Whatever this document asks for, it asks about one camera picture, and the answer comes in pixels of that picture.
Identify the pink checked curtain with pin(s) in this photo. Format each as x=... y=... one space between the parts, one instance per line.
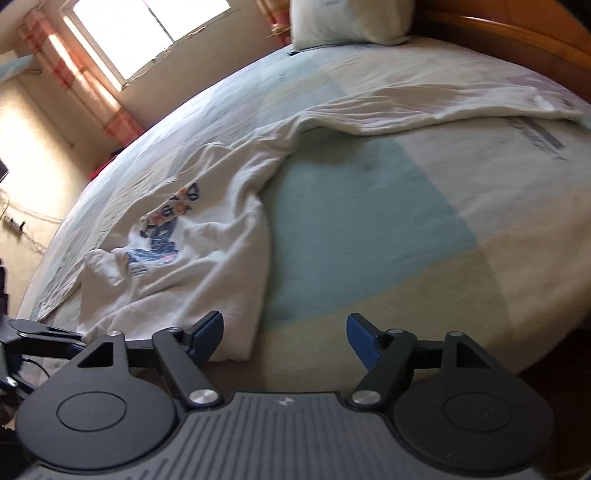
x=83 y=74
x=274 y=18

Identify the wooden bed headboard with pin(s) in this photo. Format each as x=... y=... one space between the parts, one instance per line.
x=517 y=41

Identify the patchwork floral bed sheet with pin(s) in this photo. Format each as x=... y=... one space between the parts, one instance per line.
x=369 y=221

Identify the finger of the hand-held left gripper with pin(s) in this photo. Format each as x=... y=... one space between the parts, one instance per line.
x=11 y=381
x=41 y=339

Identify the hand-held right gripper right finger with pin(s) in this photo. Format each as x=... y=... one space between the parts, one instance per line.
x=362 y=339

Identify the white printed sweatshirt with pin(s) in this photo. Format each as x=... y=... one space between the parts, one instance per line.
x=207 y=207

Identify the light blue covered air conditioner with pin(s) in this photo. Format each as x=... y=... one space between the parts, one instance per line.
x=14 y=67

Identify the black wall television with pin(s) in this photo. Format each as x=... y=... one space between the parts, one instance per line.
x=2 y=170

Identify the pale patchwork pillow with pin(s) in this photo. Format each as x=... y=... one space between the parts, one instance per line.
x=346 y=21

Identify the wall power strip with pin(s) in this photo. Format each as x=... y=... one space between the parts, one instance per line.
x=14 y=225

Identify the red flat thing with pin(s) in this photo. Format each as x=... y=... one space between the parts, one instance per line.
x=97 y=171

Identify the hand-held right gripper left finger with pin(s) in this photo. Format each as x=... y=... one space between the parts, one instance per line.
x=207 y=337

